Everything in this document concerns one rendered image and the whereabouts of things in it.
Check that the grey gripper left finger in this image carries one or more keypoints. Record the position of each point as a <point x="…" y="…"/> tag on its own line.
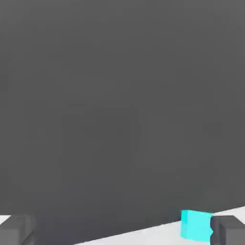
<point x="13" y="230"/>

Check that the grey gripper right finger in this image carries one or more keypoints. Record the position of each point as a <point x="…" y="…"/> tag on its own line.
<point x="227" y="229"/>

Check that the small cyan cube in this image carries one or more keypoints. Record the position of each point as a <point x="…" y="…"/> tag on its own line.
<point x="195" y="225"/>

